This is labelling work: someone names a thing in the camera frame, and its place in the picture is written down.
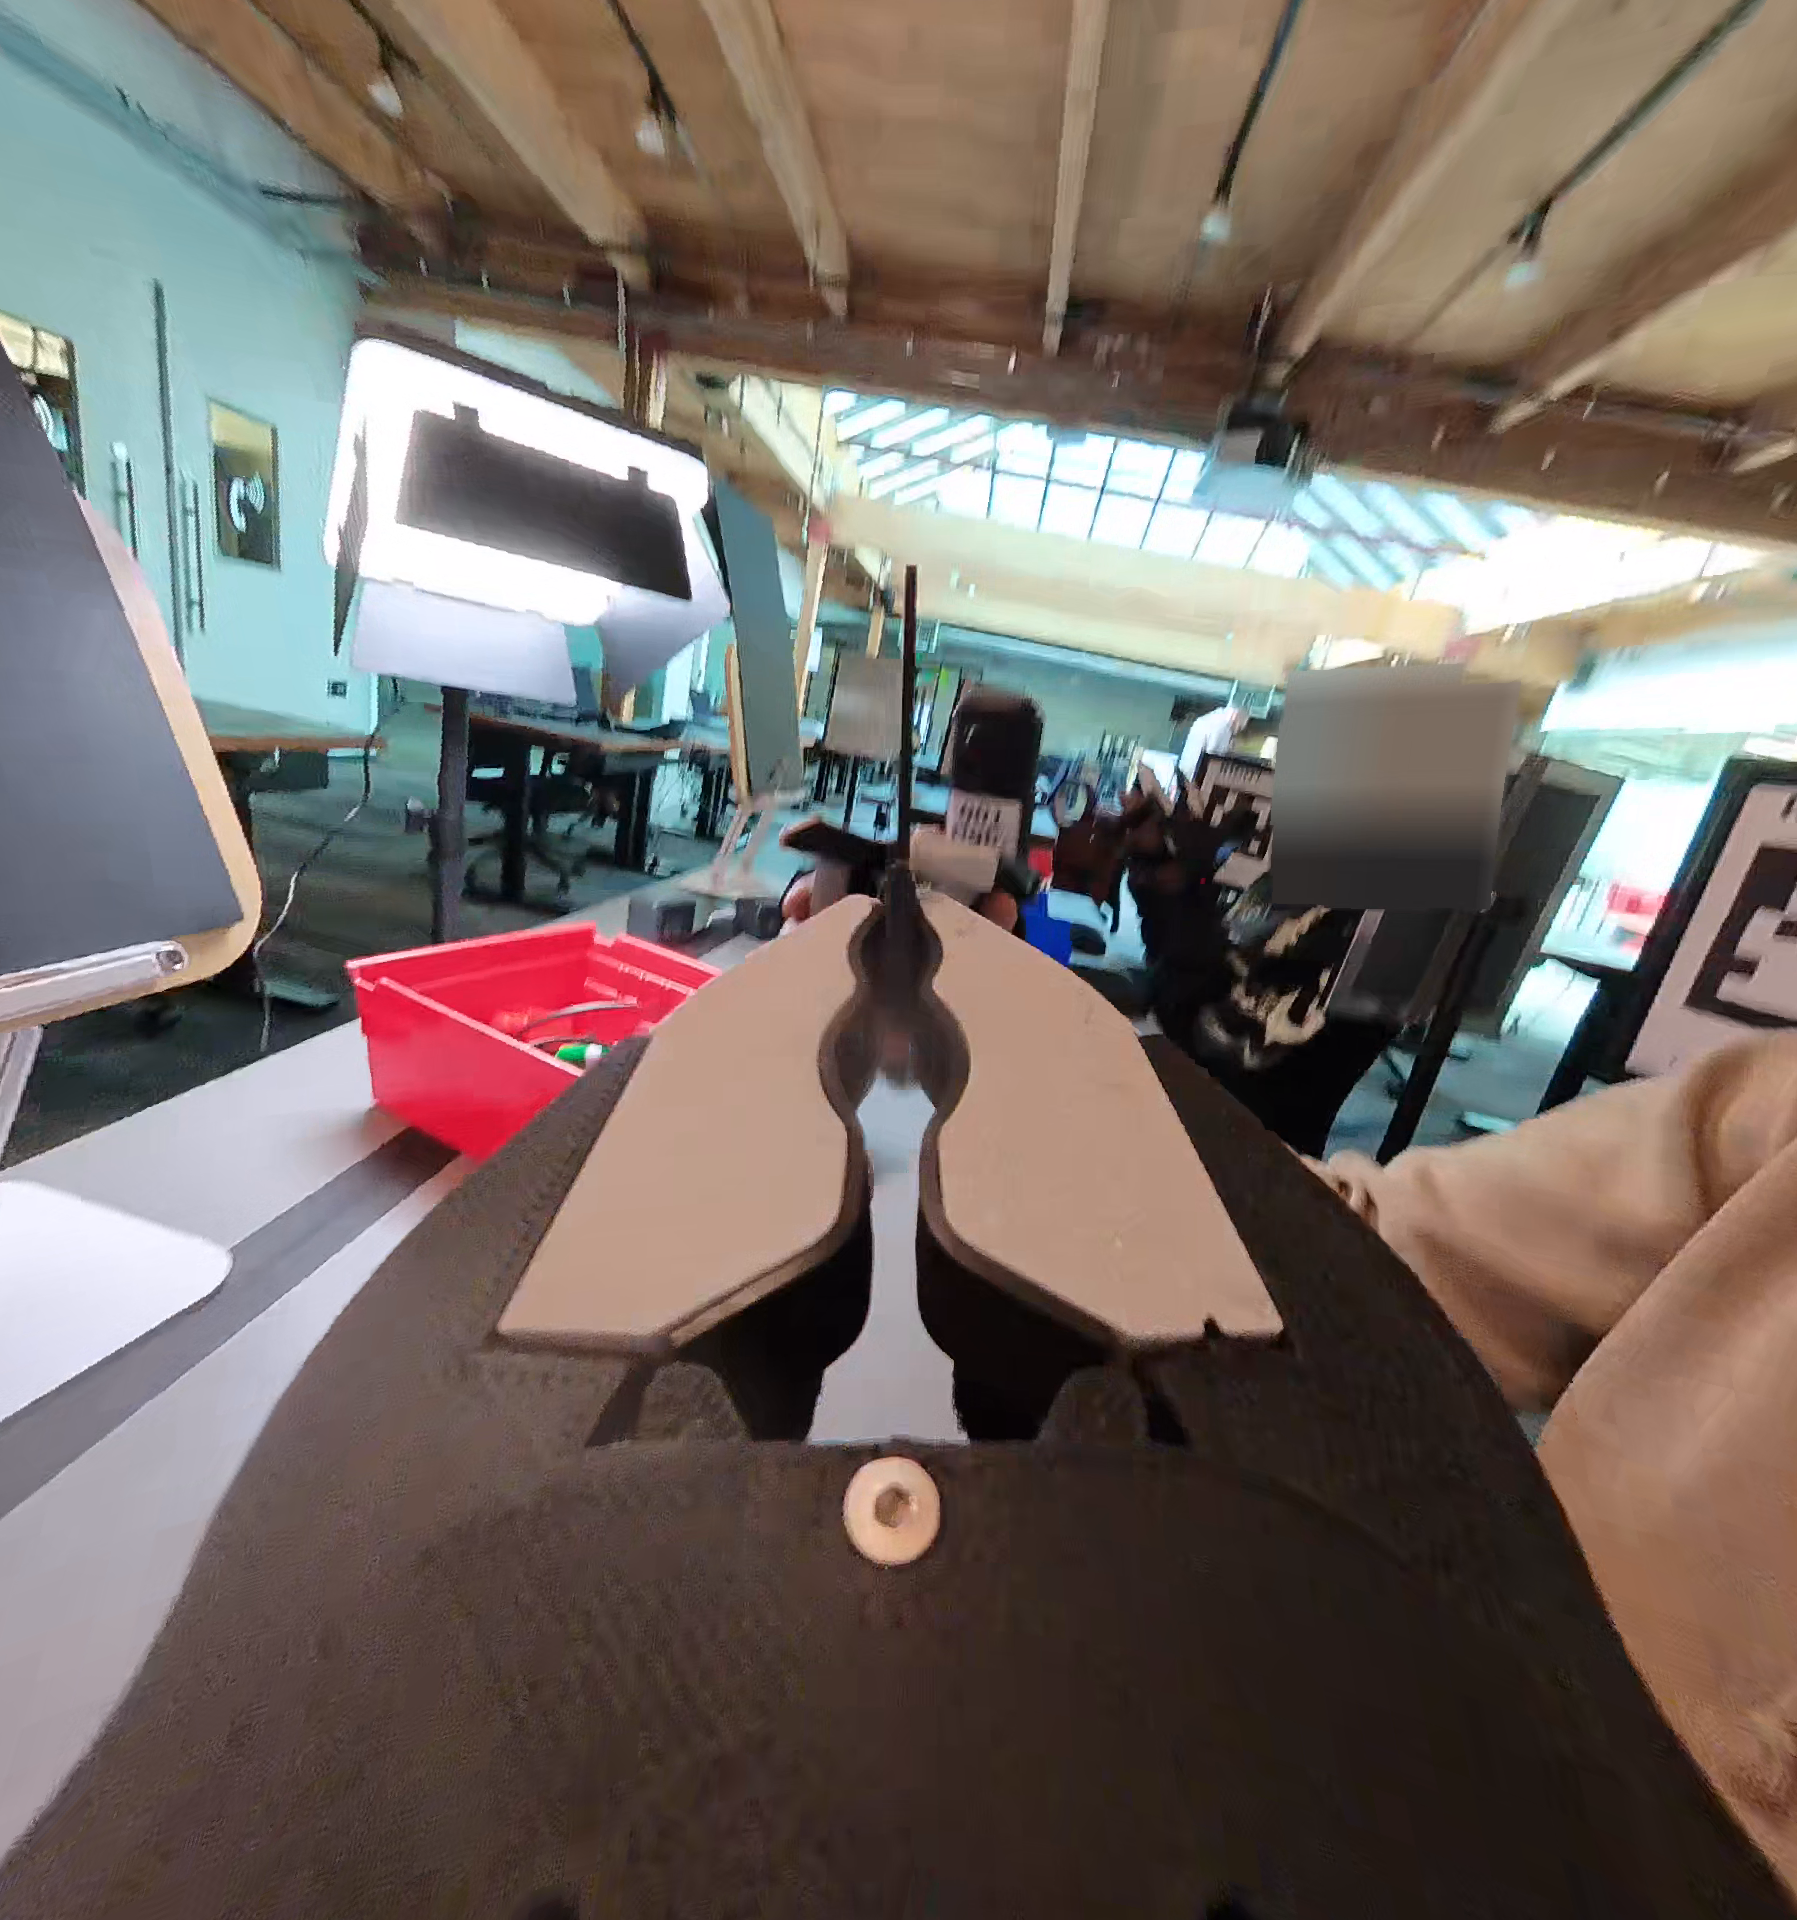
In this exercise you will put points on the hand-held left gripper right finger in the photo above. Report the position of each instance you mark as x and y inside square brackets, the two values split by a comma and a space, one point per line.
[1096, 1169]

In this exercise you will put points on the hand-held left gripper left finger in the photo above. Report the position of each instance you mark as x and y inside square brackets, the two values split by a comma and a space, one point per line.
[689, 1169]

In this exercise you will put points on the thin black stick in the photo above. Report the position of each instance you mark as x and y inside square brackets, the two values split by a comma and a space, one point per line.
[907, 704]

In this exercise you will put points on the red plastic bin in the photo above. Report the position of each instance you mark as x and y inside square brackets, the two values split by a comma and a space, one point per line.
[434, 1067]

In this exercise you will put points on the person's right forearm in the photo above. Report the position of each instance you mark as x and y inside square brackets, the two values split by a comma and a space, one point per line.
[1663, 1351]

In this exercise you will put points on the person's right hand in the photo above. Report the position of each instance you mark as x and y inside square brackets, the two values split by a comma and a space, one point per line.
[804, 900]

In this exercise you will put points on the easel whiteboard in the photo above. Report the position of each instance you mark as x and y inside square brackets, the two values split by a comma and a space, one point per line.
[866, 704]

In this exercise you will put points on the green and white marker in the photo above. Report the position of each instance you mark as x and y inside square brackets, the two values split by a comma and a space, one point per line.
[587, 1054]

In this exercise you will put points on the blue plastic bin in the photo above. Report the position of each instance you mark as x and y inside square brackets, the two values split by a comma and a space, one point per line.
[1052, 921]

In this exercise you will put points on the grey upright panel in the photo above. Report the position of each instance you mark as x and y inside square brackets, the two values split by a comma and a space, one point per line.
[765, 647]

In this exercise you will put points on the dark grey box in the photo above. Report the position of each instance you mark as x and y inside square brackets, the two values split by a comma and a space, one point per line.
[699, 916]

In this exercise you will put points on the black office chair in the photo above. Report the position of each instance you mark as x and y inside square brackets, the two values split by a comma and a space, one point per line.
[533, 834]

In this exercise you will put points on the background wooden desk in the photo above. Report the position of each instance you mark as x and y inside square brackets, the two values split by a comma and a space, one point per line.
[285, 736]
[582, 742]

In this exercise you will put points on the studio light panel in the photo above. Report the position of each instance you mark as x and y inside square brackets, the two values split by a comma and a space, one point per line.
[540, 495]

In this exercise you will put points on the black panel on tripod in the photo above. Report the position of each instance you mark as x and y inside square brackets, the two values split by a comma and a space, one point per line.
[1565, 857]

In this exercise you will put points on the wooden board with black sheet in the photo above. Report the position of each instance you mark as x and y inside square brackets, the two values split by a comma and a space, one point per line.
[41, 720]

